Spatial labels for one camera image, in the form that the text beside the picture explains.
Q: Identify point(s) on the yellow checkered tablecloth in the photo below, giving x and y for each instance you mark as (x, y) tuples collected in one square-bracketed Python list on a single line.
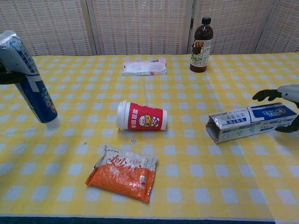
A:
[(210, 175)]

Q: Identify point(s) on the blue toothpaste tube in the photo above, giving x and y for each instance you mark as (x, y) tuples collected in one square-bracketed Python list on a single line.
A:
[(35, 93)]

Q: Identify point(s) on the woven folding screen panel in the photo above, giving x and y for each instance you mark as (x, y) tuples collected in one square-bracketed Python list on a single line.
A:
[(238, 23), (51, 25), (285, 28), (140, 25)]

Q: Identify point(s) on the red paper cup white lid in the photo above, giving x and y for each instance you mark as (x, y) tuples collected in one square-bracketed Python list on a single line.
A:
[(144, 119)]

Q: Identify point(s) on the small white crumb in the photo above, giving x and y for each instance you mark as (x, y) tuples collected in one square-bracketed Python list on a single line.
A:
[(133, 140)]

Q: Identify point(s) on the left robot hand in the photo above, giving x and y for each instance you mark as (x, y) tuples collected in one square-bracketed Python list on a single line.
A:
[(9, 78)]

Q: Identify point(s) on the blue and white toothpaste box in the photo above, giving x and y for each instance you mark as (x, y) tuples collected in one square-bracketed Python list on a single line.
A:
[(245, 126)]

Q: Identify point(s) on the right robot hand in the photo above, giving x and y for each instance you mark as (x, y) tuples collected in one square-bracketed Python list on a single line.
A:
[(289, 93)]

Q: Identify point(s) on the orange snack bag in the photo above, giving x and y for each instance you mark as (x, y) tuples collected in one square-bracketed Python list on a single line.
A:
[(121, 180)]

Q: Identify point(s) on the brown drink bottle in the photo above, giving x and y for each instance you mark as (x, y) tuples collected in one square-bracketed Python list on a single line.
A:
[(201, 46)]

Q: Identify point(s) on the pink white plastic packet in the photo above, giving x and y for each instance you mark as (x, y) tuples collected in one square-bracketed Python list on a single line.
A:
[(142, 67)]

